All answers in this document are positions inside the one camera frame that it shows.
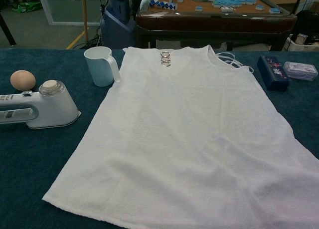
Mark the white handheld steam iron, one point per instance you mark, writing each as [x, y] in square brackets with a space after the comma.
[57, 106]

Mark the white sleeveless garment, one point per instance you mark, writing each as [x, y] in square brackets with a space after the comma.
[174, 139]

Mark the white plastic measuring cup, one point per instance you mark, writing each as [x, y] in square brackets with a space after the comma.
[99, 71]

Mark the blue machine body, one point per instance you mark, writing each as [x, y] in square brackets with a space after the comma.
[117, 27]

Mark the brown mahjong table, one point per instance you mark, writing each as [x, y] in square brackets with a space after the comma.
[211, 24]

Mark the blue white snake puzzle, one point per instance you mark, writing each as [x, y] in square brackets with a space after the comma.
[162, 4]

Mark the blue mahjong tile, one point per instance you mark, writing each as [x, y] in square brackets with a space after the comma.
[260, 7]
[227, 9]
[274, 11]
[200, 9]

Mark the dark blue rectangular box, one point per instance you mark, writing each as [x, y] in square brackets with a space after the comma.
[274, 74]

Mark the wooden pole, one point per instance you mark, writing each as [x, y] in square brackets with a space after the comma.
[85, 14]

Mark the dark blue carpeted table surface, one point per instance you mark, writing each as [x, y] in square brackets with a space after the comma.
[37, 164]

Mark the white framed glass panel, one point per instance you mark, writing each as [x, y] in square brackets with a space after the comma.
[67, 4]

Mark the beige egg-shaped ball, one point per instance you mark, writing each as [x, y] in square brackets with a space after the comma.
[22, 79]

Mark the clear purple tissue pack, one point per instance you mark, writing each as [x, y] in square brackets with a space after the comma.
[301, 70]

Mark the white storage basket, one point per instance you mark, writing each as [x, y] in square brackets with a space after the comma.
[299, 47]

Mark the green bag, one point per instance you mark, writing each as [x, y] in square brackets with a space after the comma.
[25, 7]

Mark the black table leg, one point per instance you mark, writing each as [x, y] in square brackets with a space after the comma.
[7, 29]

